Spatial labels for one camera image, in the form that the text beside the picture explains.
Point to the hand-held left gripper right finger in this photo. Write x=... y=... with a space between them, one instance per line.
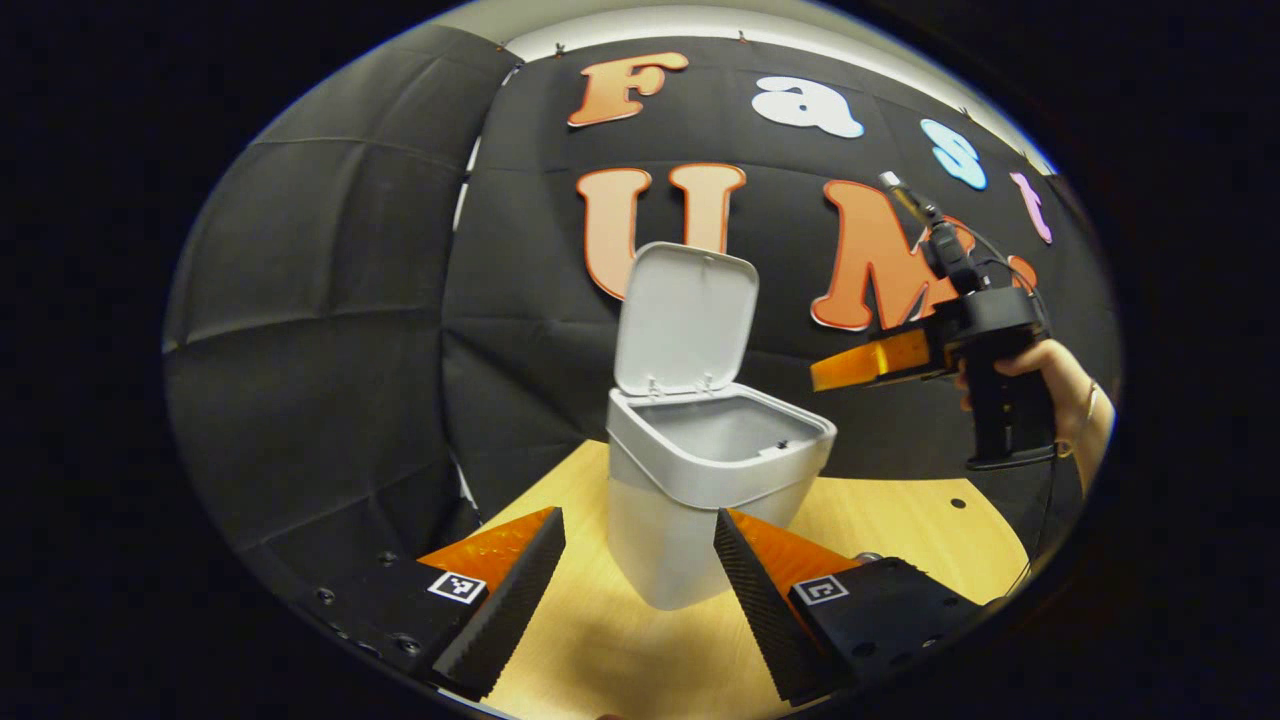
x=765 y=620

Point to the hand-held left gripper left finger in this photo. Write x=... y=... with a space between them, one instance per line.
x=510 y=620

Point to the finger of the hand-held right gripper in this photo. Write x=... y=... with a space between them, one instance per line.
x=880 y=360

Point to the white desktop garbage bin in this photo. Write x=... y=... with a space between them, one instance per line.
x=660 y=540

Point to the wooden desktop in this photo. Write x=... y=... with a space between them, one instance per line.
x=900 y=520

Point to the black backdrop cloth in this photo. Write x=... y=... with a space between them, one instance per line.
x=330 y=350

